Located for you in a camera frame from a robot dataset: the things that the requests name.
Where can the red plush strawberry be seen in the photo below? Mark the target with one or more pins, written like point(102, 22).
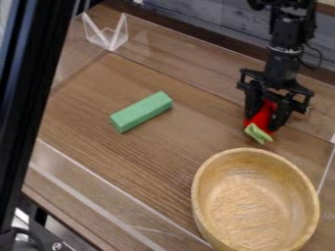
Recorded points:
point(256, 126)

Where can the green rectangular block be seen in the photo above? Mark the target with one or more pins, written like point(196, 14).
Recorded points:
point(140, 111)

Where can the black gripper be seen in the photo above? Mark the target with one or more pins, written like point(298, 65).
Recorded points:
point(288, 96)

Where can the wooden bowl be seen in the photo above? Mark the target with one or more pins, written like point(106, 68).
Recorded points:
point(254, 202)

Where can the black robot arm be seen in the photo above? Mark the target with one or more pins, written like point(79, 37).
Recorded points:
point(292, 24)

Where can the clear acrylic enclosure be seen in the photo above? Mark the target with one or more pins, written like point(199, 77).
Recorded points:
point(118, 186)

